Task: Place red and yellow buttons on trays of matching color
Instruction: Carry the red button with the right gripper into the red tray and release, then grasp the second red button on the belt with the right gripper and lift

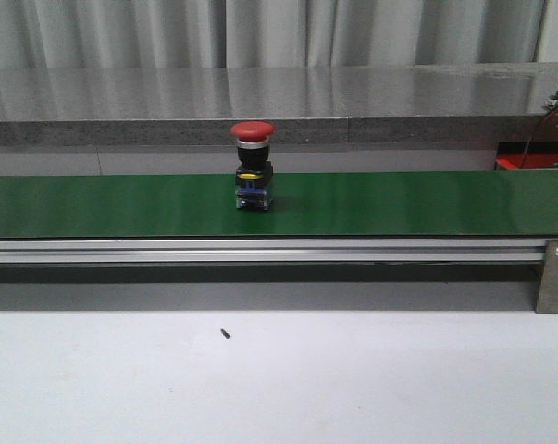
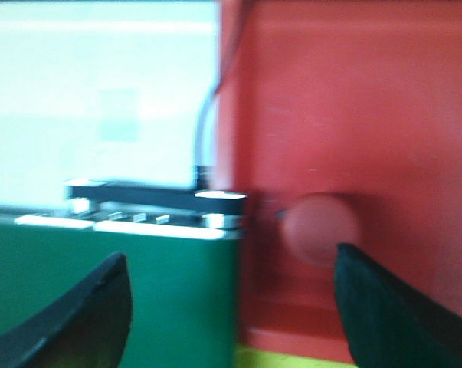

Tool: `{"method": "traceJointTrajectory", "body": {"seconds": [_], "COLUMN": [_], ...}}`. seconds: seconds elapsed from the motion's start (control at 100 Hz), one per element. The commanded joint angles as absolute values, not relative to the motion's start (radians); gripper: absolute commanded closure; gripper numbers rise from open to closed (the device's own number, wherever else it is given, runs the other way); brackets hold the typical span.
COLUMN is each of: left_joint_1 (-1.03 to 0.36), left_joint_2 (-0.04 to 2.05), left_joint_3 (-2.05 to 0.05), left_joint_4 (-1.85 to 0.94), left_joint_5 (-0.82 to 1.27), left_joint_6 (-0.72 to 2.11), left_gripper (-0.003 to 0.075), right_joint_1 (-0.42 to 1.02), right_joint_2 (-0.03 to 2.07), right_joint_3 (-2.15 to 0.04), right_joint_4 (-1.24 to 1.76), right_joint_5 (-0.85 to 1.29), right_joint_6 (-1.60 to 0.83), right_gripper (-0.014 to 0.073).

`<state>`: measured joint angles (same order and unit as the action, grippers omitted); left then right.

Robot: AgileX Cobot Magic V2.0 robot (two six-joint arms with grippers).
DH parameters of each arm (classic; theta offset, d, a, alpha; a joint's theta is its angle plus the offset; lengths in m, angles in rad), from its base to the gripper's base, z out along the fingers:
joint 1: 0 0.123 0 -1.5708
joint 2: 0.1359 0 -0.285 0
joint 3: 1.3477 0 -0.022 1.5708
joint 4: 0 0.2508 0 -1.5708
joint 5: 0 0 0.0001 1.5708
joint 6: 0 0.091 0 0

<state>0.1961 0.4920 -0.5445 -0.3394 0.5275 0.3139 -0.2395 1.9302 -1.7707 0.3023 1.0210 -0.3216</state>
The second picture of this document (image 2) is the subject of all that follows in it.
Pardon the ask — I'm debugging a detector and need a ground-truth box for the red mushroom push button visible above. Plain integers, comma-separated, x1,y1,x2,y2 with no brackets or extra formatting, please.
280,194,362,268

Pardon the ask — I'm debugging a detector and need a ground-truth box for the green conveyor belt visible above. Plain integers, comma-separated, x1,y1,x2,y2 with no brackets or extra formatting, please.
0,215,241,367

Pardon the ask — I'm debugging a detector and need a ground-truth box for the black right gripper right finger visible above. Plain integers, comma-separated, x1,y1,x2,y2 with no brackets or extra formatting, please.
334,244,462,367

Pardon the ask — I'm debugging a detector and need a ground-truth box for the red plastic bin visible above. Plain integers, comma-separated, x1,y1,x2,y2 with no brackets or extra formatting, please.
212,1,462,367

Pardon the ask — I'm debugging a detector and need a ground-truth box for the black metal sensor bracket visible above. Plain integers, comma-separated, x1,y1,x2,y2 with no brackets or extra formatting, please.
14,179,247,241

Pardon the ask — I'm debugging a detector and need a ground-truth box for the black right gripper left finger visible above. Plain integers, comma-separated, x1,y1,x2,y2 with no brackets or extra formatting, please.
0,252,133,367

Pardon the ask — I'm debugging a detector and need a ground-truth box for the grey cable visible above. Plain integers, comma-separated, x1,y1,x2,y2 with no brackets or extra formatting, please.
194,0,254,190

